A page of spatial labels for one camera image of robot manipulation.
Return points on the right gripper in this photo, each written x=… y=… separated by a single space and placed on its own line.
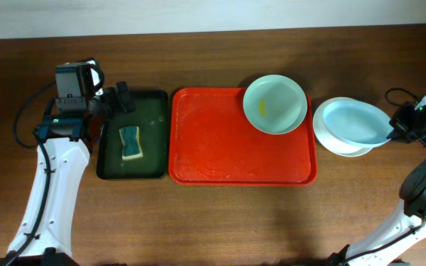
x=414 y=127

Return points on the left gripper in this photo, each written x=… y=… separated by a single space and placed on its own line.
x=114 y=99

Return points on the light blue round plate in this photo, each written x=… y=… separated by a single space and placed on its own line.
x=357 y=123

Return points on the green yellow sponge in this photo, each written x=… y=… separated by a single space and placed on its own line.
x=130 y=140

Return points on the white round plate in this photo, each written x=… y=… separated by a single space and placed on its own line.
x=327 y=140

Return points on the mint green round plate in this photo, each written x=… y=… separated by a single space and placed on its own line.
x=275 y=104

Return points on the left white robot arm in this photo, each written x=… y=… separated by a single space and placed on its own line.
x=71 y=124

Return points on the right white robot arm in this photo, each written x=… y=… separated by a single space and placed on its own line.
x=406 y=226

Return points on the black plastic tray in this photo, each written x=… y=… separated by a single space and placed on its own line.
x=151 y=117

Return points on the red plastic tray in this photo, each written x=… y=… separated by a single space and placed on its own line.
x=213 y=143

